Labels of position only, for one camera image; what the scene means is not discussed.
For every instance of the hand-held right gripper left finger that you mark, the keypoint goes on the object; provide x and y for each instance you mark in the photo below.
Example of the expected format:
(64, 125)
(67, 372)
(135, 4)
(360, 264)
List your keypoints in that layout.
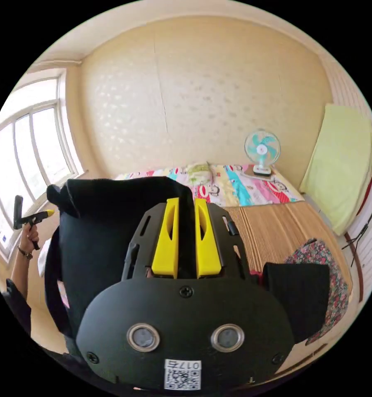
(165, 245)

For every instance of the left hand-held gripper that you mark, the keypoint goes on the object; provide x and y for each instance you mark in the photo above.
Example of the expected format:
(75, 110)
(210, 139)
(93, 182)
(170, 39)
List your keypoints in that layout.
(24, 222)

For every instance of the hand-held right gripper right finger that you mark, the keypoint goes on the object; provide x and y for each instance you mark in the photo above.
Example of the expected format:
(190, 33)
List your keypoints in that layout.
(207, 245)

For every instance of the black long sleeve shirt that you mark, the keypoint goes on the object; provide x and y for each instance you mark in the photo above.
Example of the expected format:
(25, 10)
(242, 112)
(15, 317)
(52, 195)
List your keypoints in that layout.
(105, 232)

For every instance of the person's left forearm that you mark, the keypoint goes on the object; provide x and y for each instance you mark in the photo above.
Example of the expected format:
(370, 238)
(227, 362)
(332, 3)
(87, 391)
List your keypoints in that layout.
(20, 273)

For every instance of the person's left hand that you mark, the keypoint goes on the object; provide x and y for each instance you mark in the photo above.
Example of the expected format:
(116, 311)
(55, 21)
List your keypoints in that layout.
(29, 242)

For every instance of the window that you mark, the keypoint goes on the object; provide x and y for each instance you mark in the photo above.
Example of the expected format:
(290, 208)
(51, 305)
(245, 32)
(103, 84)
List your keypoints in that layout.
(28, 155)

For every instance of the bed with mat and printed sheet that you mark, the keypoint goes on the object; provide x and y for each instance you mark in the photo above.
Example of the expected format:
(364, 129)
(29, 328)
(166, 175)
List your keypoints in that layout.
(266, 229)

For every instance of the pale green bundle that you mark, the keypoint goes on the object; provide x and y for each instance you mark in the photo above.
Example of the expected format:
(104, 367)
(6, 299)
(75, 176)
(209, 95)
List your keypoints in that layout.
(200, 173)

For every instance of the person's body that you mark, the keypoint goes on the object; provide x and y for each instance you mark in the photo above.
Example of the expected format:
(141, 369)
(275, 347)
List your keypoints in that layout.
(17, 305)

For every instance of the white and teal table fan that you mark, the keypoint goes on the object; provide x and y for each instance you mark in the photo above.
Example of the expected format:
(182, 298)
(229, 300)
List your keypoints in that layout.
(262, 149)

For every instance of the pile of clothes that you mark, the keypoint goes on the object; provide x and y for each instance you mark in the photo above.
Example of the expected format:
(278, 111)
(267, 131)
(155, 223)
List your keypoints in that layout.
(328, 273)

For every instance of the light green folded blanket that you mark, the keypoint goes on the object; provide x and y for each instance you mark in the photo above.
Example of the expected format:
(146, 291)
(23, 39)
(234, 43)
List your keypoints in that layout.
(341, 167)

